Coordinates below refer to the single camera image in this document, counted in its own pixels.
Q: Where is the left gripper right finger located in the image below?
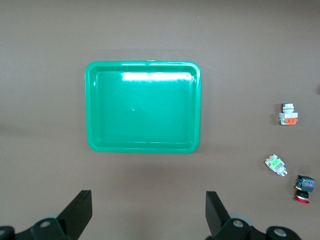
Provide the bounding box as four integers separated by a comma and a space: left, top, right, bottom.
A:
205, 191, 303, 240

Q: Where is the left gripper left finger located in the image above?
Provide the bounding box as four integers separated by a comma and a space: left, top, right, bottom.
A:
0, 189, 93, 240

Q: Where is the white button green block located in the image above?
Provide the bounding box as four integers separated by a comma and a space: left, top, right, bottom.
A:
264, 154, 288, 178

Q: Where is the black button red cap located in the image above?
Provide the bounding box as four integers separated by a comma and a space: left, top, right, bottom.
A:
293, 174, 316, 205

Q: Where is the white button orange block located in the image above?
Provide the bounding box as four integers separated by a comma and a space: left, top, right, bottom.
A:
278, 102, 299, 126

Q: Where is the green plastic tray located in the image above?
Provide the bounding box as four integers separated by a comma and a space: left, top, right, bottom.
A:
84, 60, 202, 155

